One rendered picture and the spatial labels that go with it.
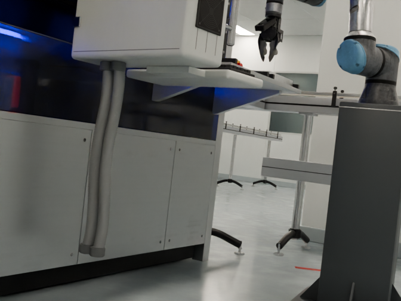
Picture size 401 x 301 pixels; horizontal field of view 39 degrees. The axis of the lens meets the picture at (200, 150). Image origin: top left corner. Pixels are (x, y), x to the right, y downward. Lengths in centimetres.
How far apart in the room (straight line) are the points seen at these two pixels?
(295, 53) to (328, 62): 731
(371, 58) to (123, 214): 111
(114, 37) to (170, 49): 24
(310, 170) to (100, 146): 185
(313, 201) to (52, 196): 244
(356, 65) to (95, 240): 110
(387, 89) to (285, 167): 140
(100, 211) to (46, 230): 25
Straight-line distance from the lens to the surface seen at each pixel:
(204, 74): 180
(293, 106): 351
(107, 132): 183
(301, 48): 1141
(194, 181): 271
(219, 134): 287
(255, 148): 1150
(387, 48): 228
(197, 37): 163
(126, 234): 234
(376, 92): 224
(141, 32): 172
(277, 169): 354
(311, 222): 409
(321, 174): 344
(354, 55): 215
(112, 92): 187
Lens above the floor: 56
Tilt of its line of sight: level
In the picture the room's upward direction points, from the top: 6 degrees clockwise
